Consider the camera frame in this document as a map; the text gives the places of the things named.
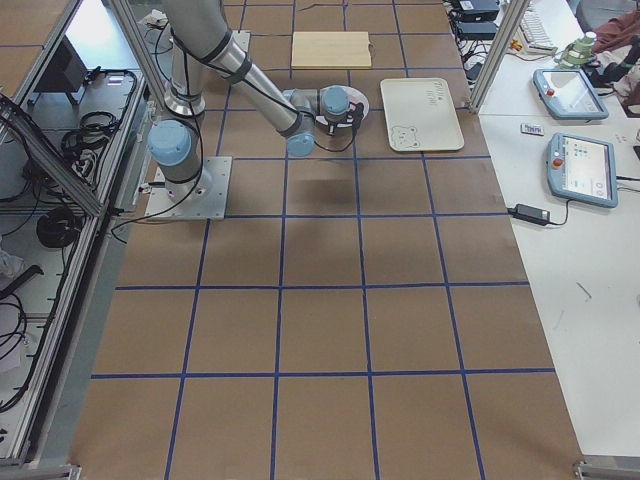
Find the blue teach pendant near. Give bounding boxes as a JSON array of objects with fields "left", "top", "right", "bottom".
[{"left": 546, "top": 133, "right": 618, "bottom": 208}]

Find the blue teach pendant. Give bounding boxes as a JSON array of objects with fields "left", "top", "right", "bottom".
[
  {"left": 546, "top": 133, "right": 618, "bottom": 208},
  {"left": 532, "top": 69, "right": 609, "bottom": 121}
]

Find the black power adapter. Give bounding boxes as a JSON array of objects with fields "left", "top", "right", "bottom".
[{"left": 509, "top": 203, "right": 550, "bottom": 226}]

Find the cream bear tray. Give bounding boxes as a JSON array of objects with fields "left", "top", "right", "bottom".
[{"left": 380, "top": 77, "right": 464, "bottom": 153}]

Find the blue teach pendant far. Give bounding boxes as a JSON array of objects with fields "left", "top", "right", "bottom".
[{"left": 532, "top": 69, "right": 609, "bottom": 121}]

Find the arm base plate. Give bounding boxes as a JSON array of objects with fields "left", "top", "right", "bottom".
[{"left": 145, "top": 156, "right": 232, "bottom": 221}]

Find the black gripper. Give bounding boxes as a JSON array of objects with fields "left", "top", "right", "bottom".
[{"left": 324, "top": 102, "right": 365, "bottom": 136}]

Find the wooden cutting board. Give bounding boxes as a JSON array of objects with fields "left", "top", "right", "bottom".
[{"left": 291, "top": 31, "right": 372, "bottom": 70}]

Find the white keyboard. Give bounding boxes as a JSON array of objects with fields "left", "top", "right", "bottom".
[{"left": 517, "top": 10, "right": 557, "bottom": 54}]

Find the aluminium frame post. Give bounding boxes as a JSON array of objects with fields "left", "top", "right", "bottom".
[{"left": 468, "top": 0, "right": 530, "bottom": 114}]

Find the white round plate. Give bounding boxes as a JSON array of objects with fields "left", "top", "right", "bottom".
[{"left": 315, "top": 85, "right": 370, "bottom": 130}]

